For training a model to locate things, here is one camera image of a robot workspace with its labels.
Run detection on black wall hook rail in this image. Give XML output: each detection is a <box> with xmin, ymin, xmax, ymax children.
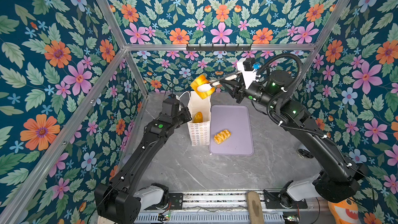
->
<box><xmin>186</xmin><ymin>44</ymin><xmax>252</xmax><ymax>52</ymax></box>

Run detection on white metal tongs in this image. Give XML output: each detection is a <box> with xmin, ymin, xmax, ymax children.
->
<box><xmin>194</xmin><ymin>75</ymin><xmax>221</xmax><ymax>93</ymax></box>

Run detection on lilac rectangular tray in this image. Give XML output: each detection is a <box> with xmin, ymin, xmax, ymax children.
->
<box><xmin>209</xmin><ymin>105</ymin><xmax>254</xmax><ymax>156</ymax></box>

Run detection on rectangular loaf bread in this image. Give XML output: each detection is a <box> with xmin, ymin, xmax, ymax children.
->
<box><xmin>190</xmin><ymin>74</ymin><xmax>216</xmax><ymax>100</ymax></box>

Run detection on wooden handle brush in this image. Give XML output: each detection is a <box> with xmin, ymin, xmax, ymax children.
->
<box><xmin>246</xmin><ymin>191</ymin><xmax>265</xmax><ymax>224</ymax></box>

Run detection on orange shark plush toy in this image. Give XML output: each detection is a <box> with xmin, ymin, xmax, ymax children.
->
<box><xmin>328</xmin><ymin>198</ymin><xmax>360</xmax><ymax>224</ymax></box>

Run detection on round yellow ridged bun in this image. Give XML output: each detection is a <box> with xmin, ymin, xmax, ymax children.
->
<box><xmin>193</xmin><ymin>112</ymin><xmax>203</xmax><ymax>123</ymax></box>

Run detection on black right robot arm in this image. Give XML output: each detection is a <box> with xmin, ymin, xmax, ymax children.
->
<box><xmin>211</xmin><ymin>53</ymin><xmax>368</xmax><ymax>208</ymax></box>

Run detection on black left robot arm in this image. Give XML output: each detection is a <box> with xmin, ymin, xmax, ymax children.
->
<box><xmin>94</xmin><ymin>94</ymin><xmax>192</xmax><ymax>224</ymax></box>

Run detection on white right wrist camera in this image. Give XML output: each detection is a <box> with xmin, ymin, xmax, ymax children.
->
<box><xmin>236</xmin><ymin>58</ymin><xmax>261</xmax><ymax>89</ymax></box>

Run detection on braided golden bread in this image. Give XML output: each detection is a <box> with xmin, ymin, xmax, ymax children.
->
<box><xmin>214</xmin><ymin>129</ymin><xmax>231</xmax><ymax>144</ymax></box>

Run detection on white paper gift bag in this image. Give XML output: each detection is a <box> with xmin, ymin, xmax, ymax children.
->
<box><xmin>177</xmin><ymin>91</ymin><xmax>211</xmax><ymax>146</ymax></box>

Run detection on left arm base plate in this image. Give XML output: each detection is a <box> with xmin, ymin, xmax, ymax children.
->
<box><xmin>155</xmin><ymin>192</ymin><xmax>184</xmax><ymax>211</ymax></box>

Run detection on lilac flat pad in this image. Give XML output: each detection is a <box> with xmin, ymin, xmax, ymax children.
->
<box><xmin>122</xmin><ymin>154</ymin><xmax>135</xmax><ymax>168</ymax></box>

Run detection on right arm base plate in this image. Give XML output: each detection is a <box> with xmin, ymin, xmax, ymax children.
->
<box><xmin>263</xmin><ymin>189</ymin><xmax>308</xmax><ymax>210</ymax></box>

